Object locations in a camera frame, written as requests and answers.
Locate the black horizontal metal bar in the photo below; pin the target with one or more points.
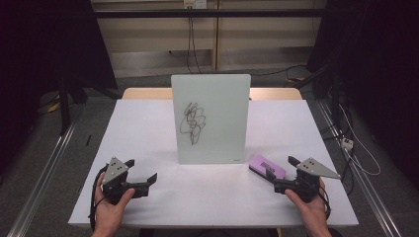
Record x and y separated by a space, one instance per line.
148 13

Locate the person's right hand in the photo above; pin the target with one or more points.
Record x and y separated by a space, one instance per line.
314 212

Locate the wooden table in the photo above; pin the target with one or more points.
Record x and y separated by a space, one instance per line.
145 94

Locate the purple whiteboard eraser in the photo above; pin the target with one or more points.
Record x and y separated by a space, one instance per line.
263 164

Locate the black curtain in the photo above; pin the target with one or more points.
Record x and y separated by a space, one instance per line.
39 49
378 65

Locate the white glass whiteboard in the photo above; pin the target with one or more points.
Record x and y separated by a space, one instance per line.
217 98

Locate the black pen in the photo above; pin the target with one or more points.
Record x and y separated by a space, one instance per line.
88 140

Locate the person's left hand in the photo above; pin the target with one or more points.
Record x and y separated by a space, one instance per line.
107 214

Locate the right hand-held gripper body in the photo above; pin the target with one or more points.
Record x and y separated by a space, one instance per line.
309 171

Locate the yellow floor tape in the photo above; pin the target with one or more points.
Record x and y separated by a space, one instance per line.
53 107

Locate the black metal stand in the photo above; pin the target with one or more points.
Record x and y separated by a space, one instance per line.
64 108

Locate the metal floor rail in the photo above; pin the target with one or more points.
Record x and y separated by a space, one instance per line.
42 171
369 194

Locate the white wall outlet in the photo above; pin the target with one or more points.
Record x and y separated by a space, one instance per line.
195 4

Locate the white table mat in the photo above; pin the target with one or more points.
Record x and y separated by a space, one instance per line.
148 131

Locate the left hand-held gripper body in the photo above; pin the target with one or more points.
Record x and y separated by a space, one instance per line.
113 171

